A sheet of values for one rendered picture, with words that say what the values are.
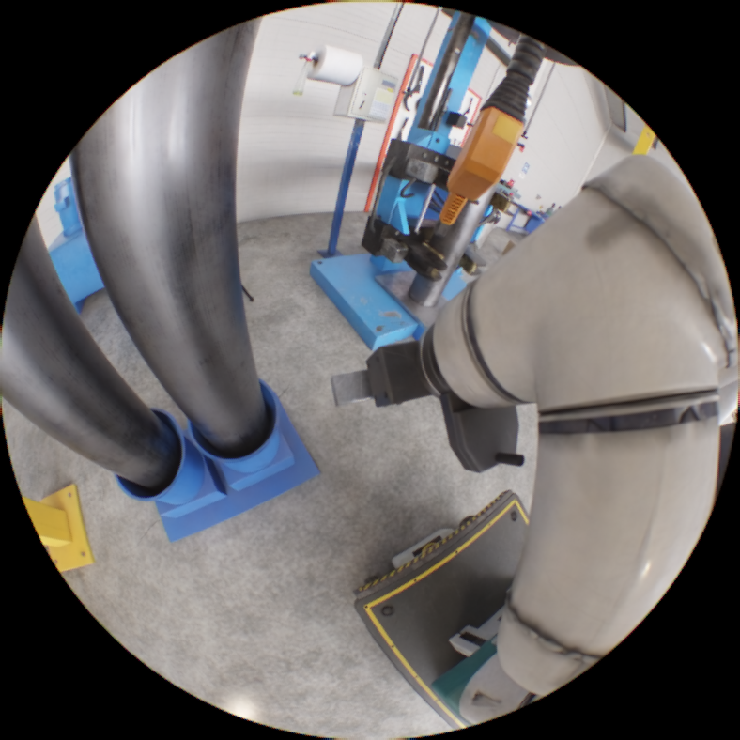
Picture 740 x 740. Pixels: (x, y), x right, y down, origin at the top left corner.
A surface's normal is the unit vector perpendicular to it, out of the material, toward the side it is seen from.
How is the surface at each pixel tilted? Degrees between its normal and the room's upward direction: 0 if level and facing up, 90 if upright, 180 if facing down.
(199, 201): 90
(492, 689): 68
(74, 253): 90
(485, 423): 24
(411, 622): 0
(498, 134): 90
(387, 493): 0
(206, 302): 90
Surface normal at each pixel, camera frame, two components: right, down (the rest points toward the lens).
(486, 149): -0.17, 0.77
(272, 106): 0.56, 0.74
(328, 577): 0.24, -0.58
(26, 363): 0.87, 0.48
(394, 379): 0.23, -0.19
